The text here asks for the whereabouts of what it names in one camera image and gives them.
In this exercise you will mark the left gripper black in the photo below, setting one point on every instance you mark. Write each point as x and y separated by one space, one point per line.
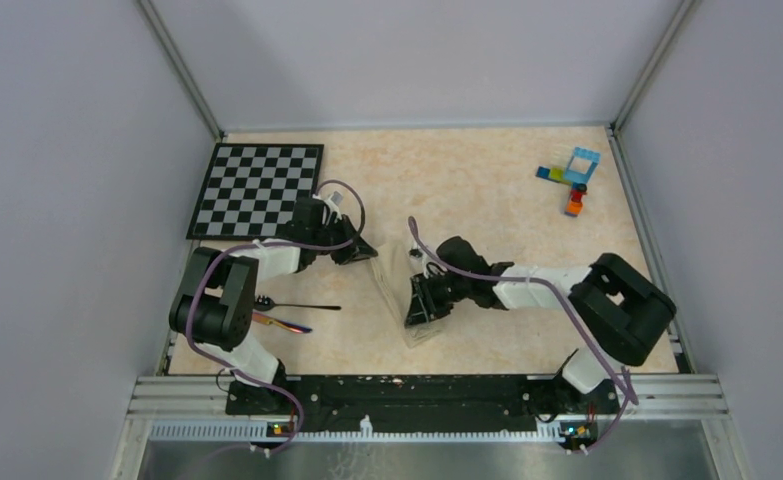
362 251

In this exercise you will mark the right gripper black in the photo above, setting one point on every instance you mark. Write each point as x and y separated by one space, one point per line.
423 306

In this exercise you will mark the beige cloth napkin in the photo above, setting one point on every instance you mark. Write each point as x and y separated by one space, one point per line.
393 269

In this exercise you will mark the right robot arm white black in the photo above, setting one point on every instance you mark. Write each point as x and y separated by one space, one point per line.
618 312

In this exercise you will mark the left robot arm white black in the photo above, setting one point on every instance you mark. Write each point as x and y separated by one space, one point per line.
215 302

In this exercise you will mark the black spoon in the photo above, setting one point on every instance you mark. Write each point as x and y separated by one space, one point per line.
266 303

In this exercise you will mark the iridescent rainbow knife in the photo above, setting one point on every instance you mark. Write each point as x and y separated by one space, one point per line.
288 326

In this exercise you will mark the black white checkerboard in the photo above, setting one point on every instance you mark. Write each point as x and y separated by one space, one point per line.
250 189

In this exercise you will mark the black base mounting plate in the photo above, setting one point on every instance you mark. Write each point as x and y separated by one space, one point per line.
423 403

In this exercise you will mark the colourful toy brick structure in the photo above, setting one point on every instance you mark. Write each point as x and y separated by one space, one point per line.
576 174

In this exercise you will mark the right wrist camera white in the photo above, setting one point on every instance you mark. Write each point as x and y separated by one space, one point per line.
418 260

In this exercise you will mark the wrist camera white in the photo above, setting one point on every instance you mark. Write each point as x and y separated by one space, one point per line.
418 260
334 201

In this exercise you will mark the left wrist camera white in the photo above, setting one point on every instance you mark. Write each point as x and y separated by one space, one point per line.
334 201

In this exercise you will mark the white slotted cable duct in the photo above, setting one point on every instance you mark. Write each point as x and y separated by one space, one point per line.
261 432

